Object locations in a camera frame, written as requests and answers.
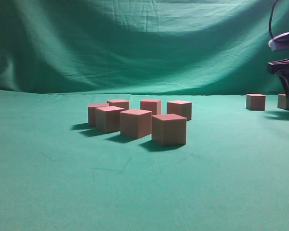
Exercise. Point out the pink wooden cube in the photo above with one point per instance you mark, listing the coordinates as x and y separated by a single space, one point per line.
282 101
107 119
154 105
180 107
119 103
91 112
255 102
169 129
135 123

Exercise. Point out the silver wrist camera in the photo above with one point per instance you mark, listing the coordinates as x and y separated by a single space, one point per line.
280 42

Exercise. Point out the green cloth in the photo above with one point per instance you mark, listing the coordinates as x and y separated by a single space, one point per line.
58 174

